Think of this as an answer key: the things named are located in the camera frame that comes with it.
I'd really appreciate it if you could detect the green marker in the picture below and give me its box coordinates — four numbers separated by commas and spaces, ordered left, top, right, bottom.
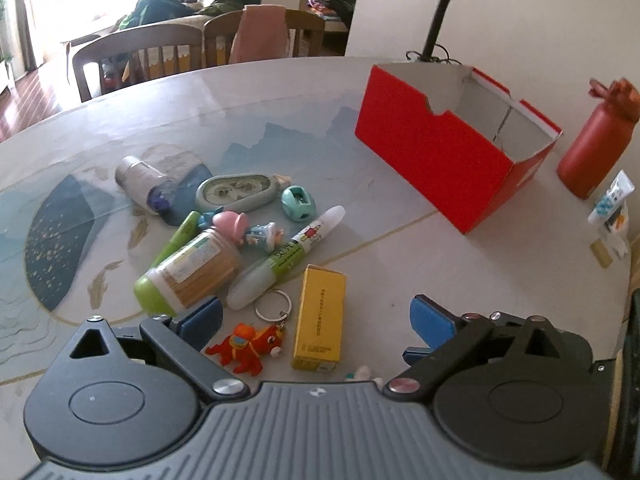
150, 211, 203, 268

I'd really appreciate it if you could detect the white blue cream tube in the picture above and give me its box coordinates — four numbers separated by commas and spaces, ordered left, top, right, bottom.
586, 170, 632, 226

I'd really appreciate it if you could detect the small white orange tube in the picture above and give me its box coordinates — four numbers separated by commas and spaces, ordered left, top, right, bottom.
602, 212, 630, 261

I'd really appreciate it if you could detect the red cardboard box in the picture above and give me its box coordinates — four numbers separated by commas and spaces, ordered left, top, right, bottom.
355, 62, 563, 235

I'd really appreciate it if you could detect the black gooseneck desk lamp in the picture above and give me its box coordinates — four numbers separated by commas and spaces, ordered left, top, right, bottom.
405, 0, 493, 63

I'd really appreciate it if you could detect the dark clothes pile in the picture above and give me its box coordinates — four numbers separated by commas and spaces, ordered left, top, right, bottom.
117, 0, 201, 31

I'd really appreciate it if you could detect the pink hat figurine keychain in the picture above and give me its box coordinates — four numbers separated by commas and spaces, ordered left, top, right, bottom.
197, 210, 285, 253

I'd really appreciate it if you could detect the red horse keychain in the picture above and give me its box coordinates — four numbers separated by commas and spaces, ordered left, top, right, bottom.
205, 290, 294, 376

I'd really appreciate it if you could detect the colourful clutter pile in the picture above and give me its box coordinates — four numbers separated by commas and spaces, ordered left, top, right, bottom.
307, 0, 358, 23

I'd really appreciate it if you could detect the toothpick jar green lid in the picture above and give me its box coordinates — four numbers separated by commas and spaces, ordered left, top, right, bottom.
133, 228, 242, 317

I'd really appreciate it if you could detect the white yellow chair cushion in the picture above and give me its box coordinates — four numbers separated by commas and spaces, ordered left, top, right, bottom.
142, 45, 193, 81

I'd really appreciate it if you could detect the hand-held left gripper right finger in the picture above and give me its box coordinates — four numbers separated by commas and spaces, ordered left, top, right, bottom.
384, 296, 593, 406

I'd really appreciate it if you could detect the teal pencil sharpener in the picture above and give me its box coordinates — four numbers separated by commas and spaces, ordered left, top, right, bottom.
281, 186, 313, 222

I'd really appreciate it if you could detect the red water bottle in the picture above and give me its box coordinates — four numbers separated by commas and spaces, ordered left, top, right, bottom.
556, 78, 640, 200

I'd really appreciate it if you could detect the black power cable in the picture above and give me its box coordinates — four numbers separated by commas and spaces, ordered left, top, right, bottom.
404, 44, 463, 65

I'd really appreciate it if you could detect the white green glue pen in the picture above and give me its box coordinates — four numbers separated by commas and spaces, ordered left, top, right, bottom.
226, 205, 347, 311

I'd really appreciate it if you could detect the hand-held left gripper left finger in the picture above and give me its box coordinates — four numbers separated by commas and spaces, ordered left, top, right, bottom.
67, 296, 251, 402

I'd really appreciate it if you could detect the wooden chair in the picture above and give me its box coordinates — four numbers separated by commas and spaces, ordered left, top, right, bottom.
202, 8, 326, 68
71, 22, 203, 103

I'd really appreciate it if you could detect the yellow cardboard box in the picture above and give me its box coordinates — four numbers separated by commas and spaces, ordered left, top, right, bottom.
291, 264, 347, 373

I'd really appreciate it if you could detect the pale green correction tape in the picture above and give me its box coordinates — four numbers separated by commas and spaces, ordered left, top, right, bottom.
195, 172, 292, 215

